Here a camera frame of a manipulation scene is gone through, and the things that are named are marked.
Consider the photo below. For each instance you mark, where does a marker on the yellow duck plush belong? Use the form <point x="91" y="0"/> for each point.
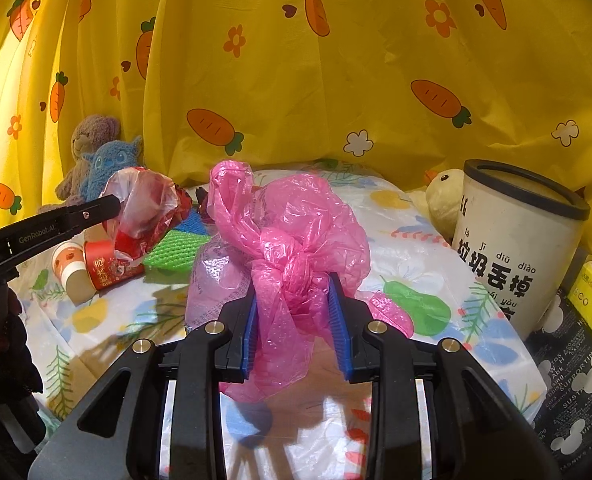
<point x="440" y="200"/>

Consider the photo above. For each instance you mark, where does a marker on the floral plastic bed cover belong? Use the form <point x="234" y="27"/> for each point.
<point x="317" y="428"/>

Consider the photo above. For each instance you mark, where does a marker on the orange white paper cup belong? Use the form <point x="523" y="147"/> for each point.
<point x="70" y="269"/>

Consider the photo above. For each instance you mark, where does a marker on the white cylindrical trash bin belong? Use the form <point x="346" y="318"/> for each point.
<point x="518" y="232"/>

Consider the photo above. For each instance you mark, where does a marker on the red white plastic bag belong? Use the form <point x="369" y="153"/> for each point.
<point x="151" y="204"/>

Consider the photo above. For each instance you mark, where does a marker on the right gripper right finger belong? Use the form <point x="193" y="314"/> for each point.
<point x="435" y="411"/>

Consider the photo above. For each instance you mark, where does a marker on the large pink plastic bag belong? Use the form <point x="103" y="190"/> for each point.
<point x="282" y="239"/>

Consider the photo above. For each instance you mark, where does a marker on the blue fuzzy monster plush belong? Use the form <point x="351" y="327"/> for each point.
<point x="106" y="161"/>

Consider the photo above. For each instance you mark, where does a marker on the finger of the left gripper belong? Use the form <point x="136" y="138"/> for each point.
<point x="25" y="239"/>

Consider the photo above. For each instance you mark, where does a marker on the yellow carrot print curtain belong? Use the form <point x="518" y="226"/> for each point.
<point x="399" y="86"/>

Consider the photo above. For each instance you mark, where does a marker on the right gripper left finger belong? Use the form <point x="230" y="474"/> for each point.
<point x="155" y="390"/>

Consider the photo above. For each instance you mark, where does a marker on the black mickey print box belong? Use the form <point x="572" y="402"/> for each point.
<point x="562" y="351"/>

